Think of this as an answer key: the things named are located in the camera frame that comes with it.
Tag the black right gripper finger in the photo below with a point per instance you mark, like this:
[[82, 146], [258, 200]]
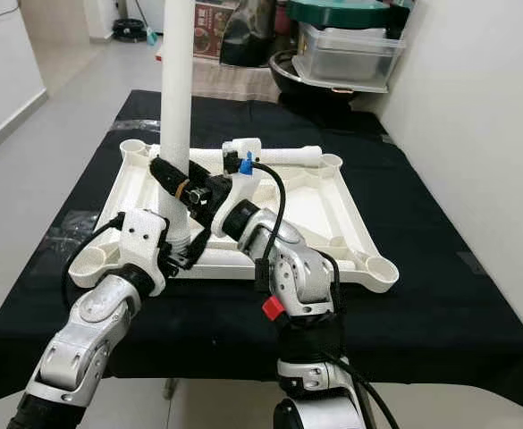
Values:
[[170, 178]]

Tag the white plastic table leg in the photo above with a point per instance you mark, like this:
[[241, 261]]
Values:
[[230, 256], [297, 155], [177, 80]]

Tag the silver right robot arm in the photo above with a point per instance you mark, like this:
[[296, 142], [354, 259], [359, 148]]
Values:
[[301, 268]]

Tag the white plastic children table top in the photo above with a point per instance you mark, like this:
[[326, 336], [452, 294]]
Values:
[[131, 197]]

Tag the clear tape piece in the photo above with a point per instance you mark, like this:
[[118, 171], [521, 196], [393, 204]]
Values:
[[471, 263], [69, 234], [131, 125]]

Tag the beige cloth covered bench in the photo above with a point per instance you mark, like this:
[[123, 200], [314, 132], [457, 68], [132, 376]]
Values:
[[234, 80]]

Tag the grey metal table leg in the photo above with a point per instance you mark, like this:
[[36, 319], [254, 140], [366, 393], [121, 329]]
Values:
[[170, 389]]

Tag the teal headed mop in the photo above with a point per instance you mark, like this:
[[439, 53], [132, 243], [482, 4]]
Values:
[[152, 37]]

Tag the red printed box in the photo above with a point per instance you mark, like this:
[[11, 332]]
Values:
[[210, 31]]

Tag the black round floor device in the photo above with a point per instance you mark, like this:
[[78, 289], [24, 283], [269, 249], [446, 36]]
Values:
[[129, 31]]

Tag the black bag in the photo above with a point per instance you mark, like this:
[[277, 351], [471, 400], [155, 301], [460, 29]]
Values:
[[248, 31]]

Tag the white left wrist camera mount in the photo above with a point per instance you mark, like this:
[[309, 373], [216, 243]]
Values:
[[140, 250]]

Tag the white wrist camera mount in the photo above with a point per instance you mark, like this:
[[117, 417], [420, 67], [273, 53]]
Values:
[[140, 250], [248, 150]]

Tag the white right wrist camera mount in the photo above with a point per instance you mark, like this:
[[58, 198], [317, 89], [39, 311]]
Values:
[[248, 150]]

